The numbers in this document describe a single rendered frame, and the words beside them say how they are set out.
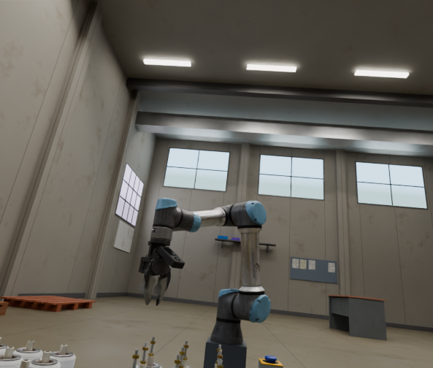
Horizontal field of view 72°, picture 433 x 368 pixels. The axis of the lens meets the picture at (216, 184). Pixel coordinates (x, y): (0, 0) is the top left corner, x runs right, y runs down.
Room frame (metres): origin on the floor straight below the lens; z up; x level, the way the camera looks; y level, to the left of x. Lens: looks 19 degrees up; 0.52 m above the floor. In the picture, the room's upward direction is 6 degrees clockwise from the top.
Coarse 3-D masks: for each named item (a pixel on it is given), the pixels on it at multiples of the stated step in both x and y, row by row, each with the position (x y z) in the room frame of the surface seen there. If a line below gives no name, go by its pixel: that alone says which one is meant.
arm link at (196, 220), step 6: (186, 216) 1.10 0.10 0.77; (192, 216) 1.12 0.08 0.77; (198, 216) 1.15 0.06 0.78; (180, 222) 1.09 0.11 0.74; (186, 222) 1.11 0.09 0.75; (192, 222) 1.12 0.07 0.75; (198, 222) 1.14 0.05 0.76; (174, 228) 1.16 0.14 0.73; (180, 228) 1.12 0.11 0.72; (186, 228) 1.13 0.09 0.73; (192, 228) 1.14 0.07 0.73; (198, 228) 1.16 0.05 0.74
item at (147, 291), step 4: (152, 276) 1.04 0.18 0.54; (152, 280) 1.04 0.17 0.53; (144, 284) 1.07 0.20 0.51; (148, 284) 1.04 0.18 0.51; (152, 284) 1.05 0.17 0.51; (140, 288) 1.08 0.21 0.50; (144, 288) 1.04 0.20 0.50; (148, 288) 1.04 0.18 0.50; (152, 288) 1.05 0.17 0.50; (144, 292) 1.05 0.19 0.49; (148, 292) 1.04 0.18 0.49; (152, 292) 1.05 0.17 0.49; (144, 296) 1.05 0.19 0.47; (148, 296) 1.04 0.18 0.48; (148, 300) 1.05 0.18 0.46
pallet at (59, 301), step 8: (0, 296) 4.52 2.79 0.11; (8, 296) 4.62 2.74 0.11; (16, 296) 4.76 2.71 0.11; (24, 296) 4.90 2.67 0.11; (32, 296) 5.05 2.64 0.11; (40, 296) 5.23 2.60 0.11; (48, 296) 5.44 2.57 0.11; (56, 296) 5.67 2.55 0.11; (8, 304) 4.61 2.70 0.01; (16, 304) 4.60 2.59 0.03; (24, 304) 4.59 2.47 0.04; (32, 304) 4.57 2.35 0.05; (40, 304) 4.56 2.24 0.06; (48, 304) 4.55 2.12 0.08; (56, 304) 4.50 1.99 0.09; (64, 304) 5.00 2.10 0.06; (72, 304) 4.99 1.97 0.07; (80, 304) 5.46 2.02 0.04; (88, 304) 5.44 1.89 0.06
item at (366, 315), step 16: (336, 304) 6.58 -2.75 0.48; (352, 304) 5.74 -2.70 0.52; (368, 304) 5.71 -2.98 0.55; (336, 320) 6.91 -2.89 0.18; (352, 320) 5.74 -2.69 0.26; (368, 320) 5.71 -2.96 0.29; (384, 320) 5.69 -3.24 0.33; (352, 336) 5.74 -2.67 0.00; (368, 336) 5.71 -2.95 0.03; (384, 336) 5.69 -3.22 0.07
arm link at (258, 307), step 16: (240, 208) 1.37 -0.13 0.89; (256, 208) 1.34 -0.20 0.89; (240, 224) 1.37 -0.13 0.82; (256, 224) 1.35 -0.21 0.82; (256, 240) 1.38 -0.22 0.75; (256, 256) 1.39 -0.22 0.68; (256, 272) 1.39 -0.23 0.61; (240, 288) 1.43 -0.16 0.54; (256, 288) 1.39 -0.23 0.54; (240, 304) 1.42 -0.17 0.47; (256, 304) 1.36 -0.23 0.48; (256, 320) 1.39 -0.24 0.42
